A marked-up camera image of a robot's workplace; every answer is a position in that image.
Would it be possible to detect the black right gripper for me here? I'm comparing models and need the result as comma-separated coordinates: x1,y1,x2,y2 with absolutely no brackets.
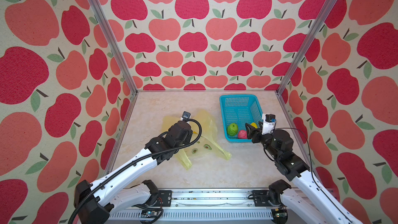
247,121,281,164

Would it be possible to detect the yellow toy lemon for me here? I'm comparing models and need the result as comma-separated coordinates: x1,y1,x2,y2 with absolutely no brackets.
250,122,258,129

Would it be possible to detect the pink toy fruit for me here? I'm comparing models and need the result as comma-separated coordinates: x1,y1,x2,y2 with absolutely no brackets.
237,130,248,140

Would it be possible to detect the green toy fruit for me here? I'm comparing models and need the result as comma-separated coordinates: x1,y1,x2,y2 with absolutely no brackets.
227,123,239,136

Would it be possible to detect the yellow translucent plastic bag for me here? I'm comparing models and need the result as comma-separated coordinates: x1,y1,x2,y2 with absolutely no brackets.
176,109,232,170

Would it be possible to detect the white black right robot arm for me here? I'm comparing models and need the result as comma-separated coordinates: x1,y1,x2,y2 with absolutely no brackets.
245,122,361,224

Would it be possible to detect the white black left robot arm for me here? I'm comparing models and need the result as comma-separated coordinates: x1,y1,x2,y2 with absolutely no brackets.
68,118,202,224

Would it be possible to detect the teal plastic mesh basket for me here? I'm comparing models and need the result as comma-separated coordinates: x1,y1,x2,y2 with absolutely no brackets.
219,94,263,143

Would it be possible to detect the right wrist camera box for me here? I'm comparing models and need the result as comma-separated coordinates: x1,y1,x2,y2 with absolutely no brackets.
262,114,276,135

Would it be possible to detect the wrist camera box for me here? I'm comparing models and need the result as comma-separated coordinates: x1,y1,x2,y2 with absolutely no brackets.
180,111,191,121
262,114,276,135

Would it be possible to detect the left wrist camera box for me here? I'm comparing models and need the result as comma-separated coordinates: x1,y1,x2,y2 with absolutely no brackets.
180,111,191,121

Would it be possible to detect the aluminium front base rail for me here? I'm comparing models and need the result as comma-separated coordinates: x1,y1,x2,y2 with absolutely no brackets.
111,185,284,219

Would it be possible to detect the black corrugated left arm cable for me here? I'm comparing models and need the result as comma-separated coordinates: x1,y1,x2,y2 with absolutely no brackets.
67,118,203,224

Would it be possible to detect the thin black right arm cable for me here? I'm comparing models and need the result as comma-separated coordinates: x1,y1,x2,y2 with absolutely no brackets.
263,127,352,222

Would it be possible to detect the aluminium right rear corner post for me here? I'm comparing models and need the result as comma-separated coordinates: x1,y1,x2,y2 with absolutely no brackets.
276,0,337,97

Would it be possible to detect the aluminium corner post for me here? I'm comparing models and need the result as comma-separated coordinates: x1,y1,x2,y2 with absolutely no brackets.
88,0,138,97
276,0,337,97

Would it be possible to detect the aluminium left rear corner post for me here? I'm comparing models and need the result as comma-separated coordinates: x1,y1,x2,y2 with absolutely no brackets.
88,0,138,97

